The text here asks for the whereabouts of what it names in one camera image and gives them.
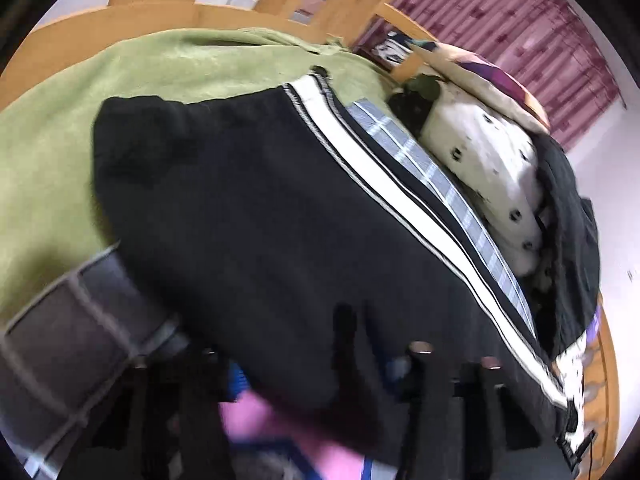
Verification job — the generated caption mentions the wooden bed frame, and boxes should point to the wooden bed frame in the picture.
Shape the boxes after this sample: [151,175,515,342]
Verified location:
[0,0,622,461]

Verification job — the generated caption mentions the maroon curtain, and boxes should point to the maroon curtain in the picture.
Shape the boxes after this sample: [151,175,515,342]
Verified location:
[393,0,625,148]

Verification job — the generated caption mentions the grey grid bed sheet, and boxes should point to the grey grid bed sheet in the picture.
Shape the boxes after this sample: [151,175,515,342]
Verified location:
[1,100,548,479]

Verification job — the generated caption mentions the black pants with white stripe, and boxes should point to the black pants with white stripe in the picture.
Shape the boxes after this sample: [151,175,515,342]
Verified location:
[94,70,568,464]

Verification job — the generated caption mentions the black jacket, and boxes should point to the black jacket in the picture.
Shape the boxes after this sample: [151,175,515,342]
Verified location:
[521,133,600,360]

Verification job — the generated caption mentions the green blanket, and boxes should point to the green blanket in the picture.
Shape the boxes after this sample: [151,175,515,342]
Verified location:
[1,28,394,318]

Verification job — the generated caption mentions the white flower print quilt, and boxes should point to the white flower print quilt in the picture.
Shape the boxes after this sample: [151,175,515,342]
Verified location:
[389,41,589,411]

